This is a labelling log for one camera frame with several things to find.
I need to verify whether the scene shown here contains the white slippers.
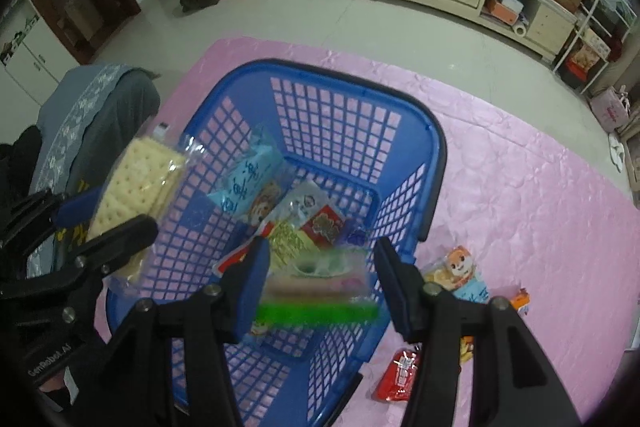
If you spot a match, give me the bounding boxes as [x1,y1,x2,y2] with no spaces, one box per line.
[609,132,628,172]

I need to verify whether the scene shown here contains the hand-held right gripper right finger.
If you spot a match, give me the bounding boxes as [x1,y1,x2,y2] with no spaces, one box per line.
[374,237,583,427]

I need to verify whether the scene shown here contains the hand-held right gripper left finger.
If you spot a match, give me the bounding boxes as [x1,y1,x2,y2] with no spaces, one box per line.
[90,237,272,427]

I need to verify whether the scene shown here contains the white metal rack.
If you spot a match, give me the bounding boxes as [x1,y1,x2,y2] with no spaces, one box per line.
[552,0,638,95]

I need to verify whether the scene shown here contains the blue plastic mesh basket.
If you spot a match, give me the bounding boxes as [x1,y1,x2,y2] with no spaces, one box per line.
[102,58,448,427]

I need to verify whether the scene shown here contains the pink bag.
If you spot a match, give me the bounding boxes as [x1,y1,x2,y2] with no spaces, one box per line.
[590,87,632,132]

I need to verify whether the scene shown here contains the yellow snack bag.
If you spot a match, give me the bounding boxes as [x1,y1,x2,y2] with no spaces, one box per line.
[572,43,608,70]

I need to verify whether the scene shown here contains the black cloth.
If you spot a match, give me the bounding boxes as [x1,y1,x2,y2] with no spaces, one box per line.
[0,127,46,208]

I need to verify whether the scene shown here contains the white cabinet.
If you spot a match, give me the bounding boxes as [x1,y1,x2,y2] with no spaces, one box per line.
[0,0,81,118]

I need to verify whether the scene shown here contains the fox cartoon snack packet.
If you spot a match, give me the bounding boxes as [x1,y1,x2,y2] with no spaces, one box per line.
[420,246,491,305]

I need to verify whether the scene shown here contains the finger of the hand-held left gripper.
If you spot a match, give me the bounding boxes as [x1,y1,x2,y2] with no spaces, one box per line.
[0,214,160,304]
[0,186,104,258]

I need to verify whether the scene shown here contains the pile of assorted snack packets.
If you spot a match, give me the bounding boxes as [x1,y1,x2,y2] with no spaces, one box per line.
[207,127,373,268]

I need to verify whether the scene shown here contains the orange cartoon cow snack packet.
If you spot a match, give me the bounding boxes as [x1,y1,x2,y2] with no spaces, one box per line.
[460,287,532,364]

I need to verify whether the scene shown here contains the red box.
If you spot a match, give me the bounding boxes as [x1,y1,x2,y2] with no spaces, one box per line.
[564,59,596,84]

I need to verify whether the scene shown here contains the red foil snack packet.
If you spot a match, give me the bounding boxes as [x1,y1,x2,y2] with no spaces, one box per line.
[376,347,426,403]

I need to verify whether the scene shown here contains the person's left hand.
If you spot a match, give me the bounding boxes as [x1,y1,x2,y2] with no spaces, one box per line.
[40,377,68,408]

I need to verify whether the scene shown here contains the pink quilted mat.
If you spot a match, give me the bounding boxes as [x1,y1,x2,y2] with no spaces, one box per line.
[92,37,640,427]

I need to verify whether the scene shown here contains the orange box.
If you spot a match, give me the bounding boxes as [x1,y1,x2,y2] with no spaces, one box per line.
[487,0,523,22]

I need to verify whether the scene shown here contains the clear cracker packet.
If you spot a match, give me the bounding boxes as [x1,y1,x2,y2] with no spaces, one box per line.
[85,122,208,298]

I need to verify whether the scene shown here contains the green-edged clear snack packet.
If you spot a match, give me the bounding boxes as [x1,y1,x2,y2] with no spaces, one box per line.
[250,249,382,338]

